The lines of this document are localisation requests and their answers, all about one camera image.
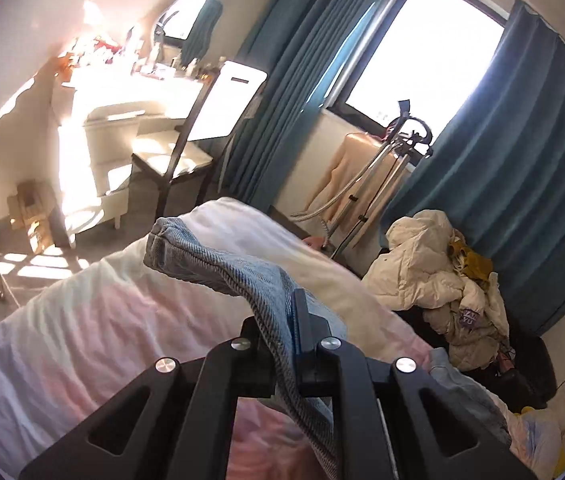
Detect pastel pink blue duvet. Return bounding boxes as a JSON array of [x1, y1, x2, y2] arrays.
[[0, 197, 563, 480]]

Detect beige hanging sweater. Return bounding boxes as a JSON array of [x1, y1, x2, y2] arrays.
[[306, 131, 414, 252]]

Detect window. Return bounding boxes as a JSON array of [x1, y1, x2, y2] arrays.
[[326, 0, 519, 137]]

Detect white dressing table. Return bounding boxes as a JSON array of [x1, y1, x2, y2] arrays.
[[51, 62, 209, 250]]

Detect cardboard box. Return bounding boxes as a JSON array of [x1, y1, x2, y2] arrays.
[[6, 179, 72, 257]]

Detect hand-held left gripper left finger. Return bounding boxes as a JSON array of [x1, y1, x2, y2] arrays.
[[20, 317, 276, 480]]

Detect white chair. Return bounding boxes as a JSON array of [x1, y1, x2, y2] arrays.
[[131, 60, 269, 222]]

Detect wide teal curtain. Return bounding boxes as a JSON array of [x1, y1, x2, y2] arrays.
[[379, 0, 565, 337]]

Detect mustard yellow garment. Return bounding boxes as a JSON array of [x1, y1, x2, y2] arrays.
[[449, 230, 494, 288]]

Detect pile of cream clothes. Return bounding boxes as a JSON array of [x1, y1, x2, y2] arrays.
[[362, 209, 510, 356]]

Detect blue denim pants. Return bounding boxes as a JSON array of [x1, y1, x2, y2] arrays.
[[143, 216, 513, 480]]

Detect narrow teal curtain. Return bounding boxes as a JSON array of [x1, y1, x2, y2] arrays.
[[221, 0, 394, 212]]

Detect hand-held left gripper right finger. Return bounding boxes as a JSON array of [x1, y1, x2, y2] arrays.
[[292, 287, 538, 480]]

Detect cluster of cosmetic bottles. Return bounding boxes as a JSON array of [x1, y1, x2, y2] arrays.
[[62, 24, 220, 82]]

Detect black armchair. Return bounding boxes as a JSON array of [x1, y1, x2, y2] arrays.
[[387, 300, 559, 412]]

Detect garment steamer stand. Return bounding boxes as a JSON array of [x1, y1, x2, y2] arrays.
[[291, 100, 435, 262]]

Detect vanity mirror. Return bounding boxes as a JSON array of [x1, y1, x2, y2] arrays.
[[151, 0, 224, 63]]

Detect grey garment with purple label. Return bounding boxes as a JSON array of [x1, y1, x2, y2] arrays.
[[429, 285, 510, 372]]

